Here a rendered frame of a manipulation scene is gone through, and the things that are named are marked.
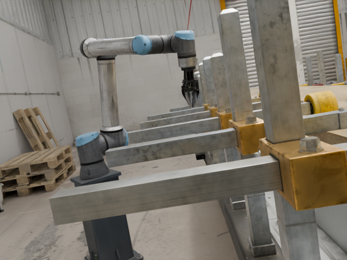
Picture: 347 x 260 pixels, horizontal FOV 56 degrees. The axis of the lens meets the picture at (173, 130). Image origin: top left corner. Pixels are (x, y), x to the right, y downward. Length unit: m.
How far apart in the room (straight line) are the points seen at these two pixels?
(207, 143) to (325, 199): 0.30
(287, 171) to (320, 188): 0.03
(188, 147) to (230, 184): 0.25
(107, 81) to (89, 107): 7.38
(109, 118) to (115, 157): 1.54
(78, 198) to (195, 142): 0.28
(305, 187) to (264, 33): 0.16
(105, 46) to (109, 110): 0.49
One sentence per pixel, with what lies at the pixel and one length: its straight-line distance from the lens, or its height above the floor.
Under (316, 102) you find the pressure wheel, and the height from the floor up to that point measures 0.96.
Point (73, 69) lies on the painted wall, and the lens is 9.56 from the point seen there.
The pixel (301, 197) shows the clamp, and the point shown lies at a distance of 0.32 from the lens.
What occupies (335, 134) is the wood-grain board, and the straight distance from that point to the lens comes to 0.76.
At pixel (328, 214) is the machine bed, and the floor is 0.68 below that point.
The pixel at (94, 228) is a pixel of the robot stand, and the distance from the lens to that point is 2.12.
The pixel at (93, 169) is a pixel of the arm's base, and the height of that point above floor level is 0.65.
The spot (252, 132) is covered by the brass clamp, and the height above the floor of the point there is 0.96.
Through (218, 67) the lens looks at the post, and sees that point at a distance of 0.86.
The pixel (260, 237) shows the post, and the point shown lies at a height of 0.74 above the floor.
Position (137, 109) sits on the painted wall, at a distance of 9.31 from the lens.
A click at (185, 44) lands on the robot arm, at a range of 1.55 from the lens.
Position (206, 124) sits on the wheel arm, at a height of 0.95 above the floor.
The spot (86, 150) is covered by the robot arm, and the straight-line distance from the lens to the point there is 2.07.
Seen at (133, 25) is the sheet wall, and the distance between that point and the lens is 9.50.
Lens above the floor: 1.05
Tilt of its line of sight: 7 degrees down
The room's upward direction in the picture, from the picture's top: 10 degrees counter-clockwise
